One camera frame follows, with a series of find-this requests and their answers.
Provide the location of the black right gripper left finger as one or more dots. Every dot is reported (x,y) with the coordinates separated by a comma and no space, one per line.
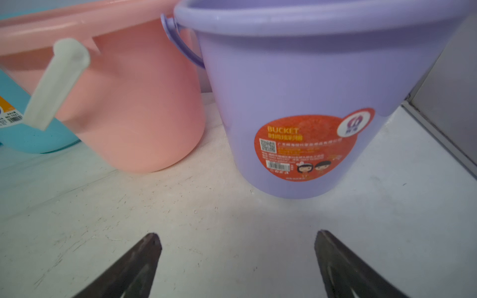
(131,276)

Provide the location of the purple plastic bucket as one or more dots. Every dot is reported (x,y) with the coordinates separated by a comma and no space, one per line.
(303,87)

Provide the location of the teal bucket at back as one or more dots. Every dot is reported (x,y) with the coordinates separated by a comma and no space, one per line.
(20,137)

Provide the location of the pink plastic bucket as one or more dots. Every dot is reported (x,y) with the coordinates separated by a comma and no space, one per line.
(108,72)

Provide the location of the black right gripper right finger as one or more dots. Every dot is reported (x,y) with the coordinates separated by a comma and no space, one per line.
(346,275)

